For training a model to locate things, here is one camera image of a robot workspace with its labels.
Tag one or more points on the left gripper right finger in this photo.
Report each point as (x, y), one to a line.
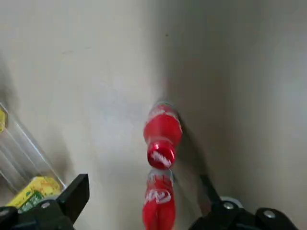
(239, 220)

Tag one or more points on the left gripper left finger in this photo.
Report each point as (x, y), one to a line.
(48, 215)

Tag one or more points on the red cola bottle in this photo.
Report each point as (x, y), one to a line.
(158, 206)
(163, 129)

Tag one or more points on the clear acrylic bottle shelf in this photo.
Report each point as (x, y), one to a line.
(21, 148)

